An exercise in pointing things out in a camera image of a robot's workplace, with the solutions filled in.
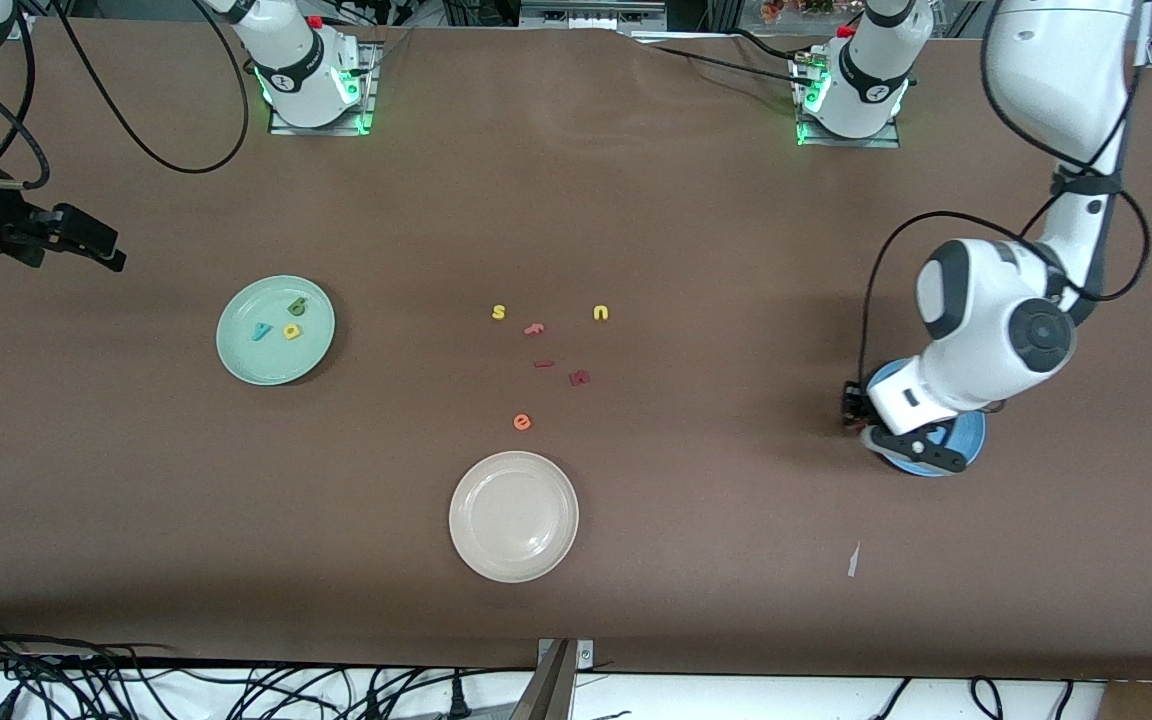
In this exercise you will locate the small white paper scrap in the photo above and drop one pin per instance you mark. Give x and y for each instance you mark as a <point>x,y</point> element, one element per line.
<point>853,563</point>

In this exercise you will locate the brown table cover sheet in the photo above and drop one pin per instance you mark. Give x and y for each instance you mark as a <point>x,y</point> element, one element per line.
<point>636,200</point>

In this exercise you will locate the beige plate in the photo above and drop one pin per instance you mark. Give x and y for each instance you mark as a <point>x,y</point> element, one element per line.
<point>514,517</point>

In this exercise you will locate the metal table bracket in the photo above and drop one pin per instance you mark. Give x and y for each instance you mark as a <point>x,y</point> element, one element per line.
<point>556,690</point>

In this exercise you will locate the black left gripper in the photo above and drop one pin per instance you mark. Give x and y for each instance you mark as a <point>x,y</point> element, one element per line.
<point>852,402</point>

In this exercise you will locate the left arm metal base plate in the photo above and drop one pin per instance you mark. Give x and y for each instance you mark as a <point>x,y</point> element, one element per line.
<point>851,142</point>

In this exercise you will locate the green letter b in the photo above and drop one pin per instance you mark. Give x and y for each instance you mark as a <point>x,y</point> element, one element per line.
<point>296,309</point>

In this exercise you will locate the light green plate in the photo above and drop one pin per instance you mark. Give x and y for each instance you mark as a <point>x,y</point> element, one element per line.
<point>276,360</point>

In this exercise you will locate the teal letter y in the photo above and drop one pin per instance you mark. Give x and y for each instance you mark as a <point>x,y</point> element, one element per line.
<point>263,331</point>

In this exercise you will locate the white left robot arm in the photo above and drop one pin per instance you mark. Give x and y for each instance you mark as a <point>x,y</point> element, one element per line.
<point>1056,60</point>

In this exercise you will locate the blue plate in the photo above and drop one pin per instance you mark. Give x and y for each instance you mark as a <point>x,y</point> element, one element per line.
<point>891,380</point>

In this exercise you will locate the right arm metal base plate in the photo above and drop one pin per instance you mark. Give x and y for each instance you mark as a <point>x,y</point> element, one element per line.
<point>321,130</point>

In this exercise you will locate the grey metal device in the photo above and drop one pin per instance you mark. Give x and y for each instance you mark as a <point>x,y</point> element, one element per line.
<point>591,15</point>

